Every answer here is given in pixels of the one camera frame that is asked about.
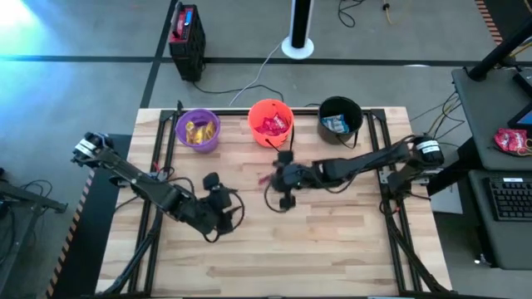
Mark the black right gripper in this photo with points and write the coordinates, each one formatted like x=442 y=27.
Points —
x=295 y=176

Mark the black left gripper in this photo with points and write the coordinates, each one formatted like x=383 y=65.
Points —
x=208 y=209

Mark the yellow Sour Patch packet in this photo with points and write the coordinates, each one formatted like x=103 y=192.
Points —
x=209 y=130
x=190 y=132
x=200 y=135

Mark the white blue Hershey's bar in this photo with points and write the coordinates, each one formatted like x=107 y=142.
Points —
x=332 y=120
x=341 y=128

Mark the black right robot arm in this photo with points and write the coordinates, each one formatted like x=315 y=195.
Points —
x=365 y=162

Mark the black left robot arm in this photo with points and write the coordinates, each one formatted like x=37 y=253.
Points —
x=145 y=187

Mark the purple plastic bucket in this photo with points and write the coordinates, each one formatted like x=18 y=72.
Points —
x=183 y=141

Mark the orange pumpkin face bucket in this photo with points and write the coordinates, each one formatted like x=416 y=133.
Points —
x=259 y=112

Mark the black plastic bucket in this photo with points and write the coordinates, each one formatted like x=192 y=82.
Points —
x=353 y=109

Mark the white base floor stand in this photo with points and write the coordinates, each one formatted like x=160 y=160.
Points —
x=297 y=50

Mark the black hazard striped platform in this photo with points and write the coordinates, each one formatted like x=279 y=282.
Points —
x=91 y=249

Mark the grey clamp box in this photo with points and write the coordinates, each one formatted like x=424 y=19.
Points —
x=424 y=181

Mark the black and red toolbox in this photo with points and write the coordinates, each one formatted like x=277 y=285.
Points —
x=191 y=54

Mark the red box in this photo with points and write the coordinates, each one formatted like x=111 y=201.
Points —
x=179 y=28

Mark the black floor stand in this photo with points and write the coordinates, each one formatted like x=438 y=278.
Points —
x=33 y=199

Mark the small blue item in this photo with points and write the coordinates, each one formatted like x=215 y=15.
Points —
x=188 y=17

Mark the grey side desk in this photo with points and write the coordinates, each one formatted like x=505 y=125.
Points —
x=486 y=112

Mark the grey low desk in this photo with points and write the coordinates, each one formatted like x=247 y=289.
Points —
x=498 y=243

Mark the black keyboard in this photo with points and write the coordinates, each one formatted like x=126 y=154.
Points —
x=511 y=199

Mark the large red Skittles bag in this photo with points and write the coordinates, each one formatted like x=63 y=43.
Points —
x=509 y=139

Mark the black slanted pole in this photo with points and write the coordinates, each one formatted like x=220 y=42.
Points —
x=494 y=58

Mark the tablet with blue screen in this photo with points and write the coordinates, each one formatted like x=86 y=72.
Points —
x=523 y=118

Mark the black hazard striped mat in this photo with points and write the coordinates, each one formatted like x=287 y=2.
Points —
x=511 y=12

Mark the silver frame bracket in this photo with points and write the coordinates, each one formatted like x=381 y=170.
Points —
x=383 y=176

